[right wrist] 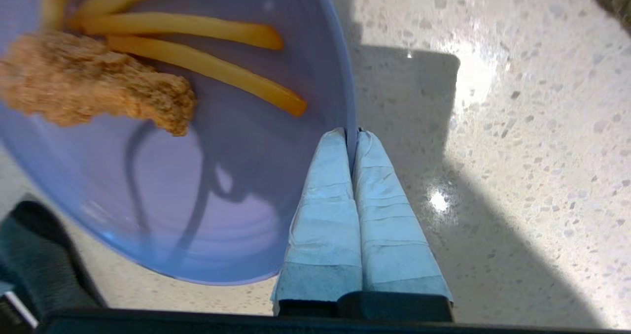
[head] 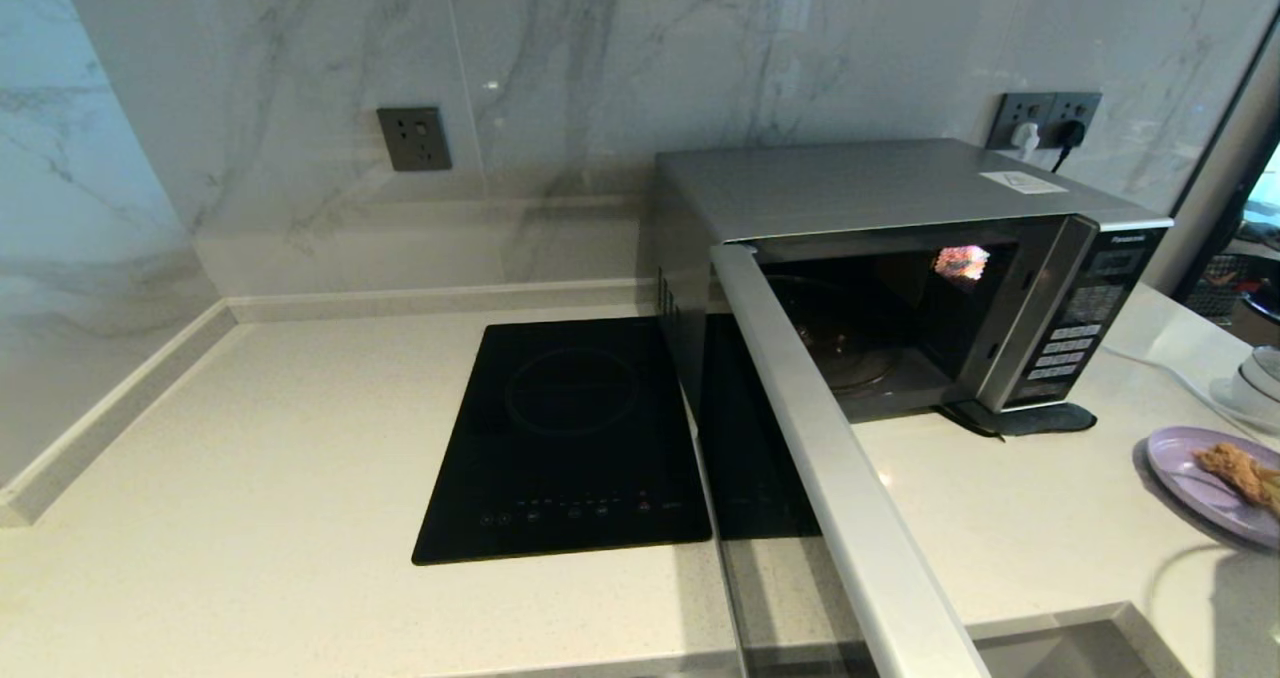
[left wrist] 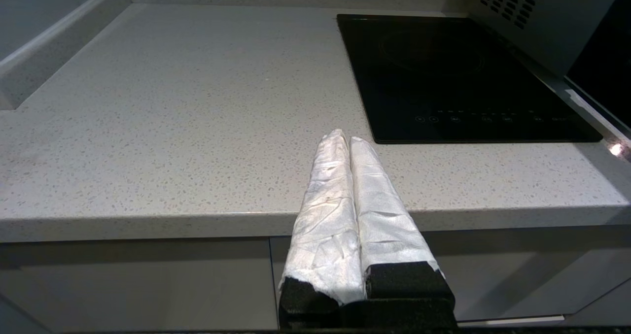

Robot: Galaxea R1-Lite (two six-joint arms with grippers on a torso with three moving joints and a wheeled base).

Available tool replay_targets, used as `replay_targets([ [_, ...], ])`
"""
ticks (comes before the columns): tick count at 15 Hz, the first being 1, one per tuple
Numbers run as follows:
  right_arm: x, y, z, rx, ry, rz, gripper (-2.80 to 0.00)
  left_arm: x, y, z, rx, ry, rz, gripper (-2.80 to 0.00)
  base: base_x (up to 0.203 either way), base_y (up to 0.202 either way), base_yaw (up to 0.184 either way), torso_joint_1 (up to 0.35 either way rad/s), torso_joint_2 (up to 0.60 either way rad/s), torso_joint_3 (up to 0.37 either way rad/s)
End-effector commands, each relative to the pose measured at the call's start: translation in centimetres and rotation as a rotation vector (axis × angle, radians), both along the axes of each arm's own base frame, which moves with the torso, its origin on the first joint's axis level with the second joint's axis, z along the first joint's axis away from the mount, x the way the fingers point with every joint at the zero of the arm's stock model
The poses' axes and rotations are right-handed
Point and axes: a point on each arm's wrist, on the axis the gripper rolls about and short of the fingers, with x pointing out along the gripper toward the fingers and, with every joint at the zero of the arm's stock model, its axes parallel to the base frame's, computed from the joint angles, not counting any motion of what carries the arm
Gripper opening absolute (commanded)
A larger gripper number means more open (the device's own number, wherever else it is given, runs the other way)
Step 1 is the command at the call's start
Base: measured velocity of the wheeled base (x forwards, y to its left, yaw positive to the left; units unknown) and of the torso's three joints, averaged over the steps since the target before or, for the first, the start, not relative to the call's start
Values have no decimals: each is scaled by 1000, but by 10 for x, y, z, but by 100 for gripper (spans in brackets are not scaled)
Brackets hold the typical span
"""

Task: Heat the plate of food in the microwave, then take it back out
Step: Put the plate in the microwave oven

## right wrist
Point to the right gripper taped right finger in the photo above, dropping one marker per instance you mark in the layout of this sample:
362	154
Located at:
389	240

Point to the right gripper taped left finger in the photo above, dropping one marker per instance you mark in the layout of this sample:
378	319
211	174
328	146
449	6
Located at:
325	225

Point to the purple plate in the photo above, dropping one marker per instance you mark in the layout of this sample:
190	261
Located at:
222	201

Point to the dark glass microwave door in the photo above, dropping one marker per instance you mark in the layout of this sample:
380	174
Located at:
44	265

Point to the fried chicken piece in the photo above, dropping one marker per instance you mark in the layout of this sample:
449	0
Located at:
88	83

